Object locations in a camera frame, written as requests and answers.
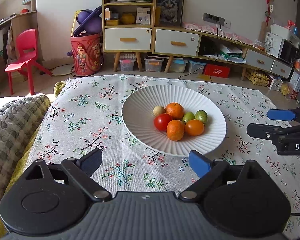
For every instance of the red plastic child chair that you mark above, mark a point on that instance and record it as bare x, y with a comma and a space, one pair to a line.
26, 43

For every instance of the smooth orange tomato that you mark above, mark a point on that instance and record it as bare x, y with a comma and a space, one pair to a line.
194, 127

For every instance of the textured orange mandarin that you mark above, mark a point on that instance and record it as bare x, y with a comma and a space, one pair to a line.
175, 110

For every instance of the clear storage bin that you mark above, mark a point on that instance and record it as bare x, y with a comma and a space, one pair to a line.
153, 65
127, 65

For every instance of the red tomato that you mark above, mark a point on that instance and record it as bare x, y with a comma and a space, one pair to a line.
161, 121

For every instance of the white microwave oven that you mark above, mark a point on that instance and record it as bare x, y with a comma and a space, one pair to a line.
282, 49

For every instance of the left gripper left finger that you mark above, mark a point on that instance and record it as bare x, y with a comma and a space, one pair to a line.
79, 172

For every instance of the white ribbed plate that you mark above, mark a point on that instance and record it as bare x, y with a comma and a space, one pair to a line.
138, 117

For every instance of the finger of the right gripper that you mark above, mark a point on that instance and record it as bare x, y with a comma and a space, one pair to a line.
281, 114
262, 131

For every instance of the red box under console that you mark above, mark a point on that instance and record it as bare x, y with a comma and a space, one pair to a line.
217, 70

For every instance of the grey woven blanket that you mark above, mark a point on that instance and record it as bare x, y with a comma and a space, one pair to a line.
19, 119

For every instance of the wall power socket strip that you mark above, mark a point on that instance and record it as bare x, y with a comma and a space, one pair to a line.
217, 20

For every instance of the low wooden tv console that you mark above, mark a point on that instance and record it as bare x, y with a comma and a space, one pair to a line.
216, 47

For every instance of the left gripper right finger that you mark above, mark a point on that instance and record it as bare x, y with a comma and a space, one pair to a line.
210, 173

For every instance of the wooden desk with shelves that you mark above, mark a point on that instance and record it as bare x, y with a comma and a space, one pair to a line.
12, 19

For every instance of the framed cat picture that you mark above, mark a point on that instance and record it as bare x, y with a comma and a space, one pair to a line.
170, 12

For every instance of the purple plush toy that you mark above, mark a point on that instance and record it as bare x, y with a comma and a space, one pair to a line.
88, 21

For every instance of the red printed toy bucket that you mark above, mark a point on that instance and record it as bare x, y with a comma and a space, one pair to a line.
86, 52

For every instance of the wooden shelf cabinet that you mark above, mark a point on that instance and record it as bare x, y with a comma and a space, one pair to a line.
128, 27

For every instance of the green lime fruit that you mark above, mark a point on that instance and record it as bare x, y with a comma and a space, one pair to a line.
188, 117
201, 115

